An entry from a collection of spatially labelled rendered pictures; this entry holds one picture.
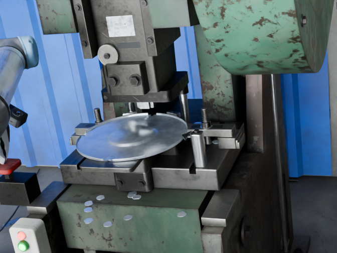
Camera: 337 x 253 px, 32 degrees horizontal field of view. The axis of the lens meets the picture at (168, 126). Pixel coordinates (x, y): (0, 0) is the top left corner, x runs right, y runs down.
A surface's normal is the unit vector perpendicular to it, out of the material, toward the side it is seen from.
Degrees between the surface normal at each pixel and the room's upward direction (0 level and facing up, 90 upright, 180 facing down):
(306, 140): 90
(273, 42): 131
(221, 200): 0
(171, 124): 0
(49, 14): 90
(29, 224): 0
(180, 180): 90
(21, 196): 90
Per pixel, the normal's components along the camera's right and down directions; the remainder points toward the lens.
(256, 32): -0.19, 0.85
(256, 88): -0.36, 0.12
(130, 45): -0.33, 0.39
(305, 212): -0.14, -0.92
